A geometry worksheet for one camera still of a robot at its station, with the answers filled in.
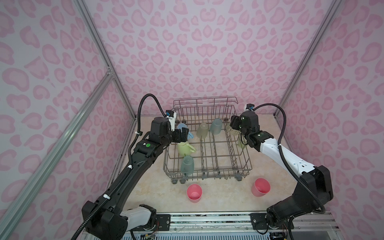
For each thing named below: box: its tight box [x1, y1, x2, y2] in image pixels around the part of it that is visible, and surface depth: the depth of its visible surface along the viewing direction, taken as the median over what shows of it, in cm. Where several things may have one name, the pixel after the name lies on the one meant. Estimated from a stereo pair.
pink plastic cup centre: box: [186, 183, 203, 203], surface depth 83 cm
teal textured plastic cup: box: [180, 155, 194, 176], surface depth 86 cm
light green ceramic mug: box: [177, 141, 196, 157], surface depth 90 cm
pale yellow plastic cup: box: [196, 122, 209, 139], surface depth 102 cm
